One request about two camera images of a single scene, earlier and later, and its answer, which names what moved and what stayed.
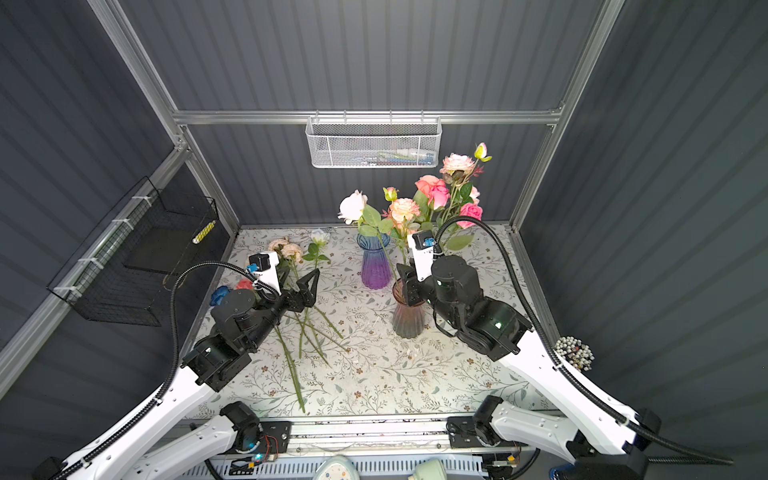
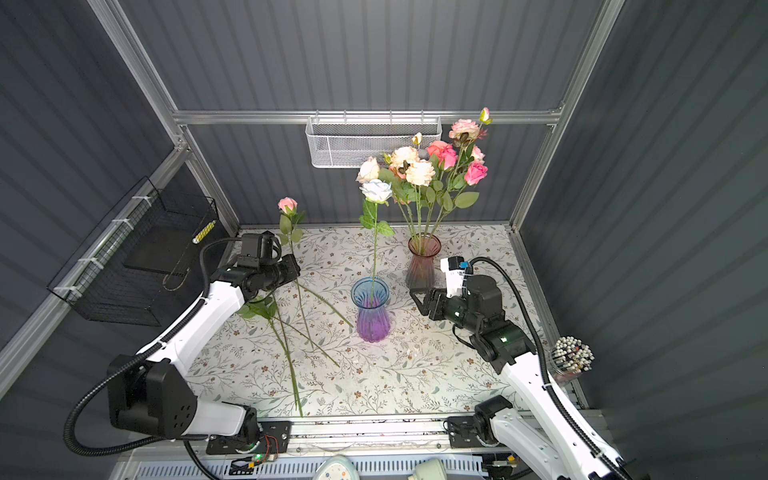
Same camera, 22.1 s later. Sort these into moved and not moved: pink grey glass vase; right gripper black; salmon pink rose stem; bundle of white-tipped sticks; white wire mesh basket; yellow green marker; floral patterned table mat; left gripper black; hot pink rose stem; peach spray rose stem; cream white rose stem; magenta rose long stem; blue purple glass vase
Moved: salmon pink rose stem; left gripper black; hot pink rose stem; magenta rose long stem; peach spray rose stem; pink grey glass vase; right gripper black; blue purple glass vase; cream white rose stem
Not moved: yellow green marker; floral patterned table mat; bundle of white-tipped sticks; white wire mesh basket
